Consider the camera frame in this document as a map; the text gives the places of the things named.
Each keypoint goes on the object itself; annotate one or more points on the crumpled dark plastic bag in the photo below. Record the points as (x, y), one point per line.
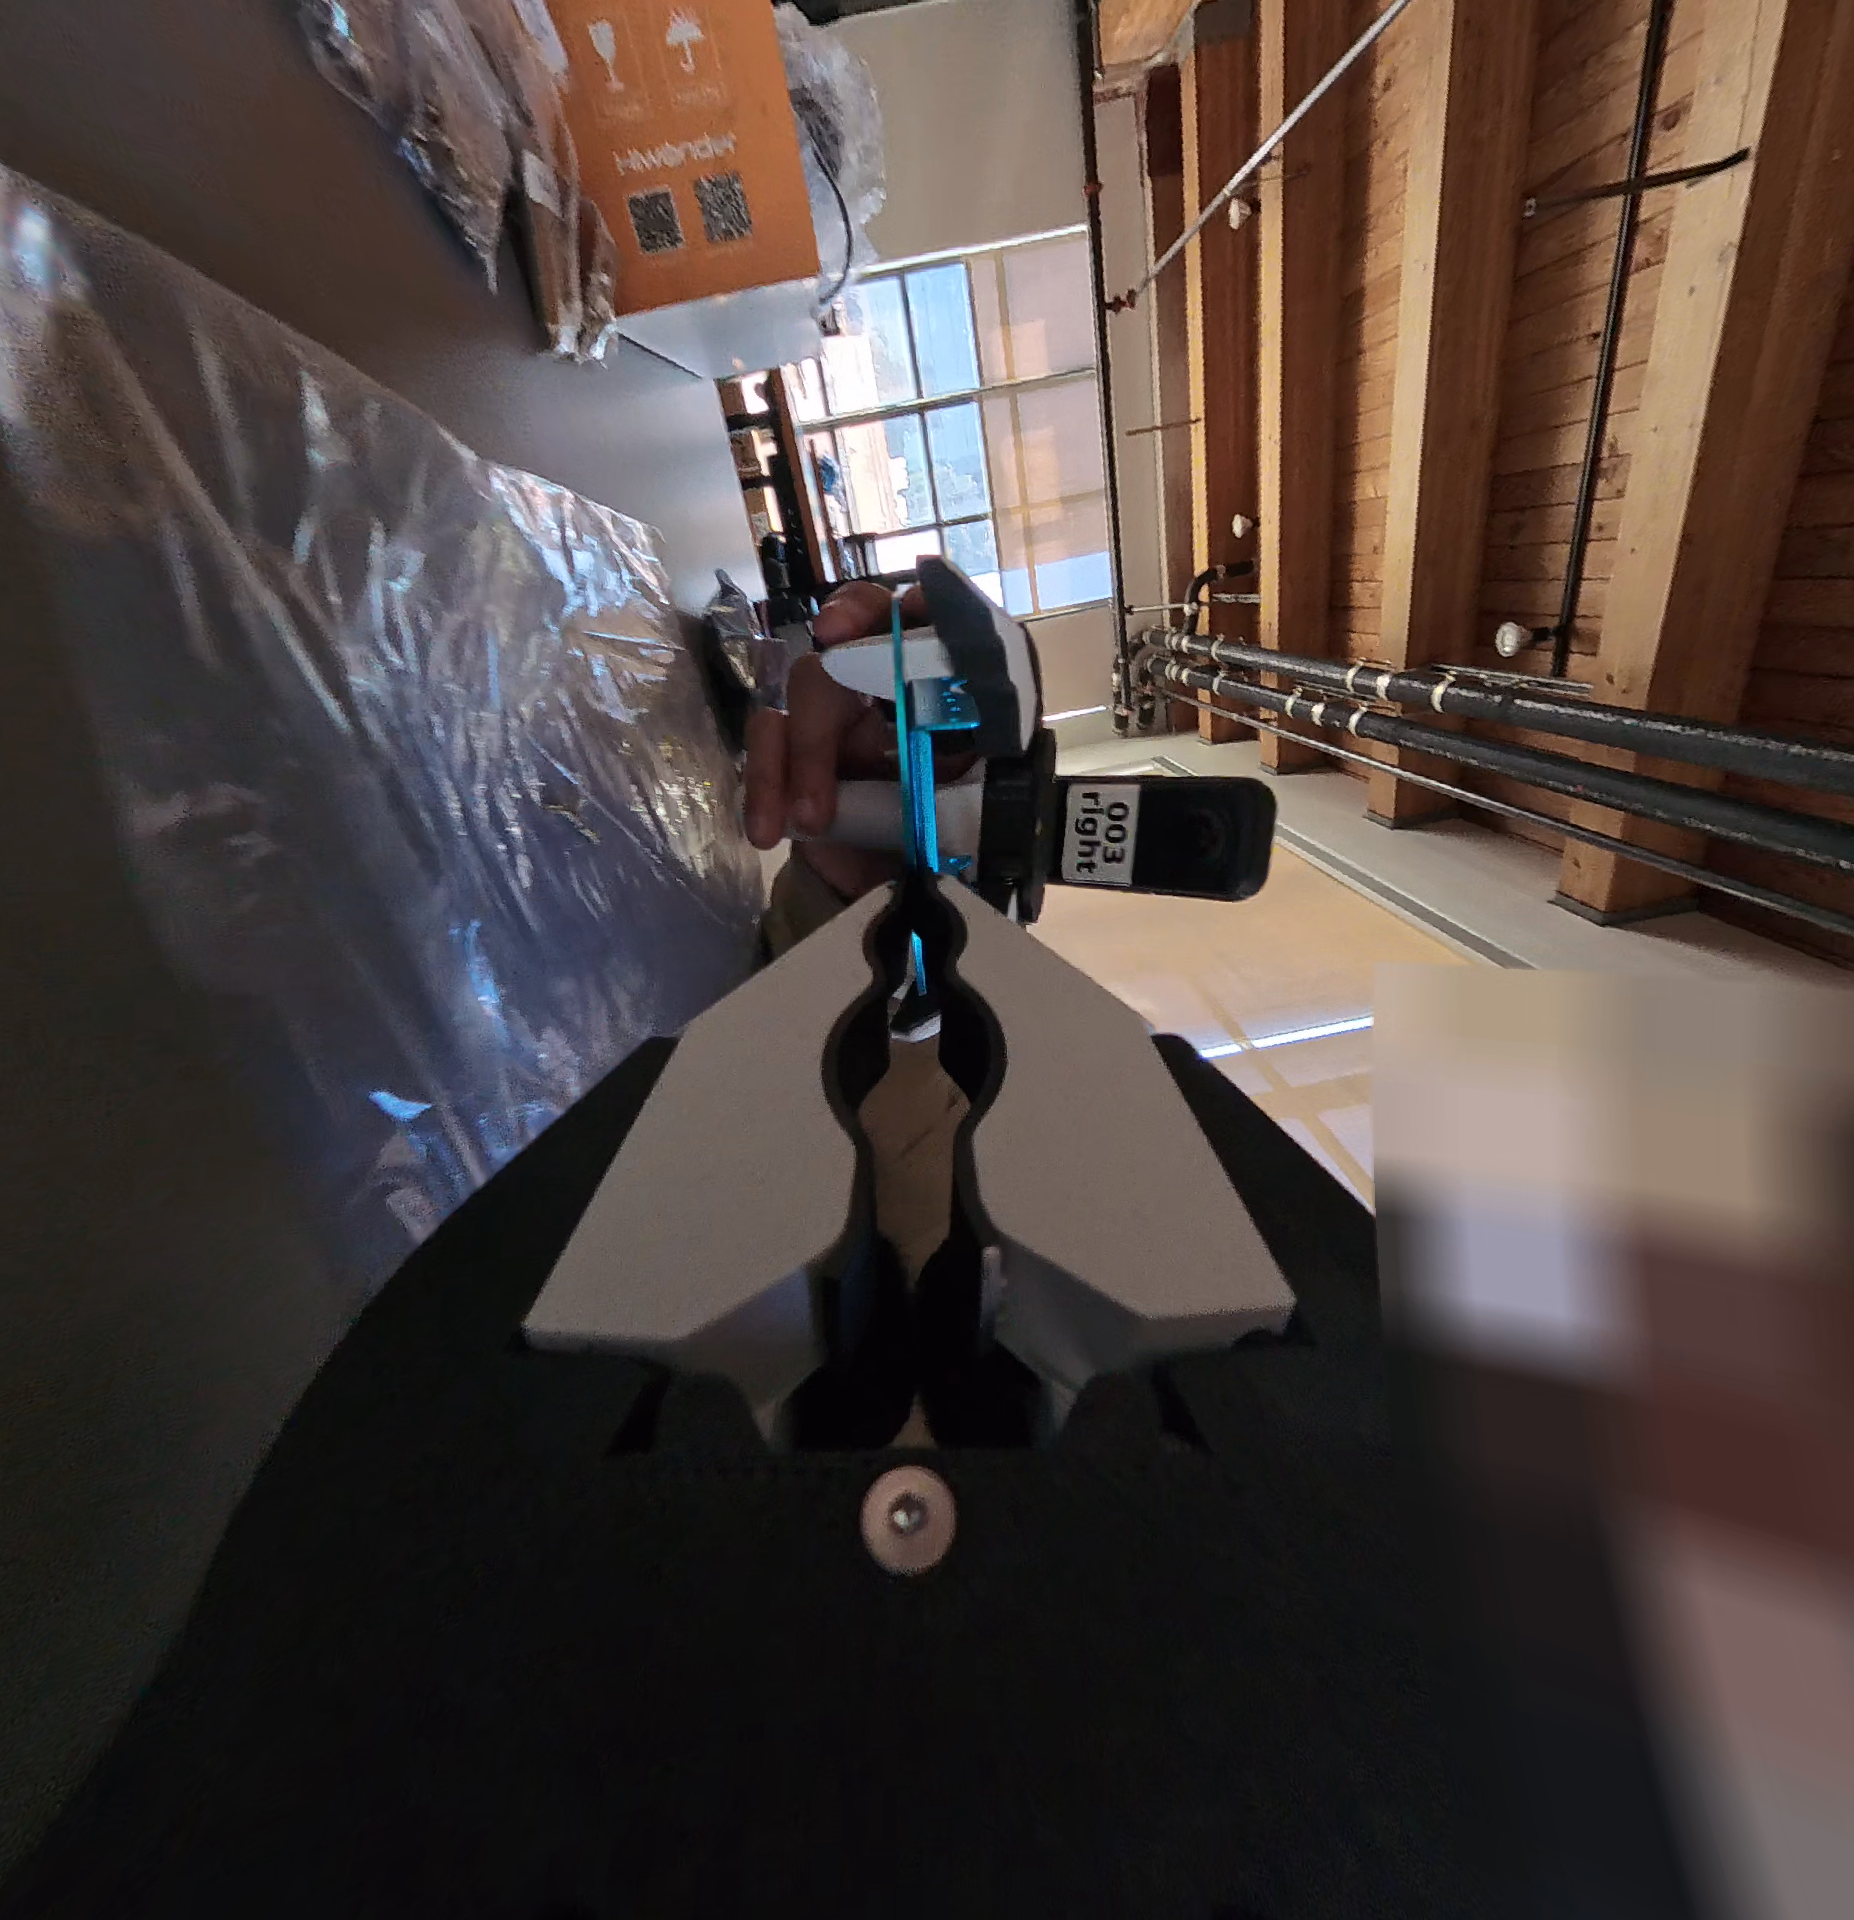
(741, 645)

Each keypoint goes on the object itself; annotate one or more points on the pile of small hardware bags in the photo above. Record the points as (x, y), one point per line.
(447, 119)

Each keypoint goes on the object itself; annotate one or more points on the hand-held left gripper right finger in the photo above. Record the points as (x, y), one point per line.
(1122, 1202)

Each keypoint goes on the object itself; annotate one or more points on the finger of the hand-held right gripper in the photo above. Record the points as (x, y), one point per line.
(875, 814)
(994, 661)

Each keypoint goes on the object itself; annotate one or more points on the person's right hand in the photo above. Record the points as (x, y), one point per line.
(806, 750)

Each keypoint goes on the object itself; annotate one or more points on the grid pane window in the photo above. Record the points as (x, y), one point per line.
(988, 419)

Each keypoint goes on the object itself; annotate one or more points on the orange cardboard box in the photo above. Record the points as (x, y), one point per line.
(688, 151)

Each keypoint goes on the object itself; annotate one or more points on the black insulated pipe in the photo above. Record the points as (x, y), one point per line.
(1542, 713)
(1542, 772)

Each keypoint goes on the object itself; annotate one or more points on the blue round metal plate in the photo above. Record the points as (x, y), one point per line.
(909, 750)

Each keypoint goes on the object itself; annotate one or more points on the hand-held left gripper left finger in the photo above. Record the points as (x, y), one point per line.
(688, 1202)

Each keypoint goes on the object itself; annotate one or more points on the bubble wrap bag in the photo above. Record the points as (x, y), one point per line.
(831, 90)

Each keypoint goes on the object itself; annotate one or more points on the clear plastic bag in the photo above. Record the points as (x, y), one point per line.
(342, 676)

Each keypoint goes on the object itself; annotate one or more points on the black table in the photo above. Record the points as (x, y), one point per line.
(816, 569)

